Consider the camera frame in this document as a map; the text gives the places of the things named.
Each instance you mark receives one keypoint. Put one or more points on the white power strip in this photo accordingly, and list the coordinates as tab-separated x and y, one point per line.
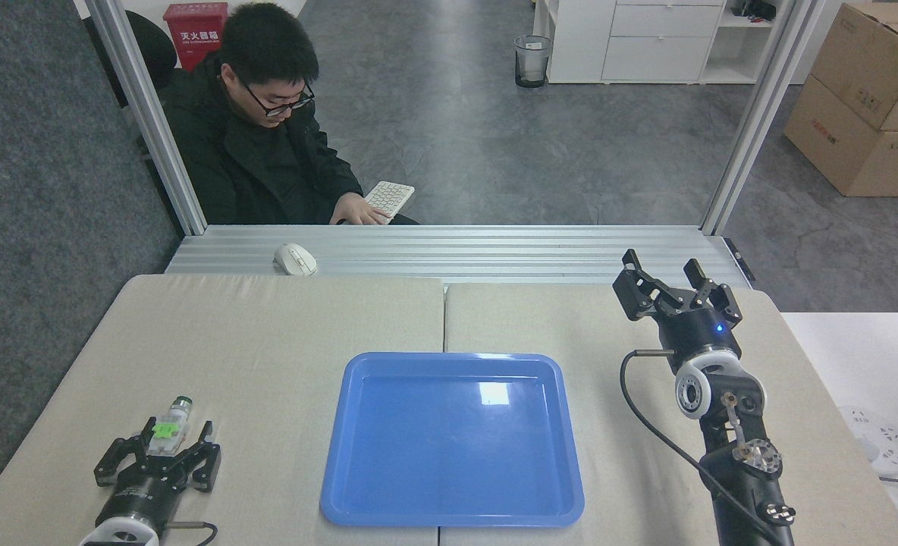
877	444

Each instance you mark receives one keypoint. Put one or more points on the white drawer cabinet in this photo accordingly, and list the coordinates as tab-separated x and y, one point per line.
646	45

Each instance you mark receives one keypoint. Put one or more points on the white computer mouse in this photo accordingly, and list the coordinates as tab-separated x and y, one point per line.
296	259

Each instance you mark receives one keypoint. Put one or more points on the beige table mat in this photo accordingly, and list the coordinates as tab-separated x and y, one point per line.
290	364
608	425

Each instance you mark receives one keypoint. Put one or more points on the person's left hand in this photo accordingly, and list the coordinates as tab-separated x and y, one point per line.
358	208

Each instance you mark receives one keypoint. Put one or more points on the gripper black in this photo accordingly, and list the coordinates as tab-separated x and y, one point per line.
698	332
146	489

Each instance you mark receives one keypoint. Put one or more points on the blue plastic tray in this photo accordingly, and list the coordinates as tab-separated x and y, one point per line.
453	447

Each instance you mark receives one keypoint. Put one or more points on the person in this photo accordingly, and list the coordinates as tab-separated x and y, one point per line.
259	167

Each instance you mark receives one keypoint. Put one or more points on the small black device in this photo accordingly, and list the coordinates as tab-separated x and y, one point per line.
756	9

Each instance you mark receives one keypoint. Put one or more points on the red fire extinguisher box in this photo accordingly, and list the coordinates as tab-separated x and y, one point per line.
191	34

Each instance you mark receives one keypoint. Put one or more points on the grey mesh waste bin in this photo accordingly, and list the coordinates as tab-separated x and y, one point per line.
532	61

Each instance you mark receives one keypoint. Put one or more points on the white side table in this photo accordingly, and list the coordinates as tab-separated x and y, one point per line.
866	356

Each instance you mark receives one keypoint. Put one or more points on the white keyboard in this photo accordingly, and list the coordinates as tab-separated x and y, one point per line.
392	197

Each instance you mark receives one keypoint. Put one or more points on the black office chair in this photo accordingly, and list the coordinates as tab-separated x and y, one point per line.
153	49

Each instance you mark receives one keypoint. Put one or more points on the silver aluminium rail frame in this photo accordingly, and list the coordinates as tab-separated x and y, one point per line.
494	254

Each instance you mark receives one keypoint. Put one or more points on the small cardboard box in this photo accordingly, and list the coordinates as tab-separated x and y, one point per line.
874	61

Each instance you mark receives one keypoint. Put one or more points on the large cardboard box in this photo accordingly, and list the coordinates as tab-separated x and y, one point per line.
851	152

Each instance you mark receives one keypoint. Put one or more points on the switch part with green tab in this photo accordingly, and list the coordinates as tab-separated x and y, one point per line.
168	432

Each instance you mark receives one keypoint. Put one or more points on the silver aluminium post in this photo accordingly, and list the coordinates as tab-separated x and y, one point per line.
760	114
146	114

